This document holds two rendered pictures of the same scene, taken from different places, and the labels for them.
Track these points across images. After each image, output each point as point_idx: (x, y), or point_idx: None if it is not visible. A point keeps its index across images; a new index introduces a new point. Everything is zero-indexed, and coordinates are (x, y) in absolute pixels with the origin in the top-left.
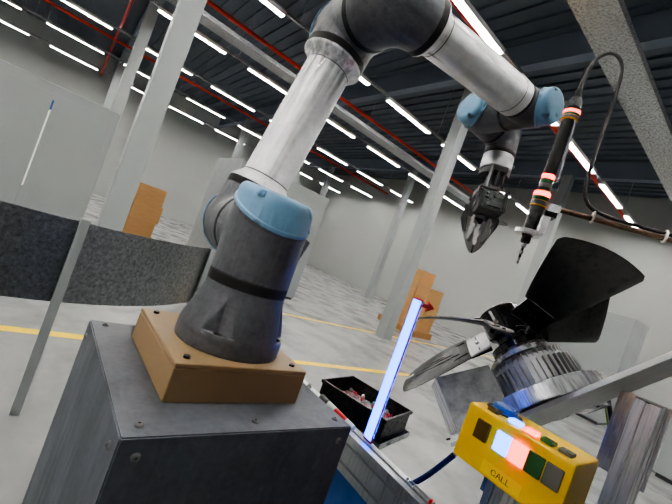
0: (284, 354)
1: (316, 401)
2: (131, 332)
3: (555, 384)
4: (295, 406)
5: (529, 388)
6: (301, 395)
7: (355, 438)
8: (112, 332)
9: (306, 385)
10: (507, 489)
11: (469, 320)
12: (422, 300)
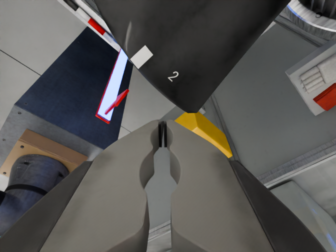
0: (64, 161)
1: (93, 148)
2: (0, 158)
3: (332, 35)
4: (89, 158)
5: (299, 19)
6: (85, 148)
7: (117, 49)
8: (0, 163)
9: None
10: None
11: (179, 104)
12: (108, 123)
